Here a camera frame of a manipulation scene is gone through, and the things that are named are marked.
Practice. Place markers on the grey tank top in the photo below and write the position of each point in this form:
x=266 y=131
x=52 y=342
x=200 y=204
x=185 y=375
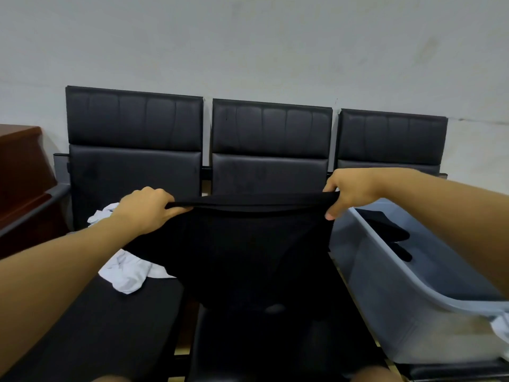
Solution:
x=127 y=274

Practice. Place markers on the person's right forearm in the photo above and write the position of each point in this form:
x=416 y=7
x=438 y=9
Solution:
x=461 y=222

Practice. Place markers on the white bin lid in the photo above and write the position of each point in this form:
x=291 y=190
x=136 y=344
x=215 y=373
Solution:
x=502 y=330

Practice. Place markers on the person's right leg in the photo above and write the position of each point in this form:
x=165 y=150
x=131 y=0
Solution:
x=370 y=374

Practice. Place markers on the person's right hand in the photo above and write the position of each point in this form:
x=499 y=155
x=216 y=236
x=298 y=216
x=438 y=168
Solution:
x=354 y=190

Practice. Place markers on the person's leg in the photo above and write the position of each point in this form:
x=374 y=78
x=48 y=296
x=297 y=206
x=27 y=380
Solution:
x=370 y=374
x=111 y=379

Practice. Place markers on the person's left leg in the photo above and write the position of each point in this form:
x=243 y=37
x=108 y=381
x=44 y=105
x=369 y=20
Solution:
x=111 y=379

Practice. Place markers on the blue-grey plastic bin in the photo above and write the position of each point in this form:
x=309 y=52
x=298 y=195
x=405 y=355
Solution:
x=397 y=314

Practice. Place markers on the brown wooden cabinet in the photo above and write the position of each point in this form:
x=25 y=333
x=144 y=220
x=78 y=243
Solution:
x=22 y=167

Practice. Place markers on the black leather bench chair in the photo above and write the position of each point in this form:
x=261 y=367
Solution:
x=389 y=135
x=131 y=119
x=270 y=131

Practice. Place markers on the person's left hand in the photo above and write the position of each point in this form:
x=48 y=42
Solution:
x=143 y=210

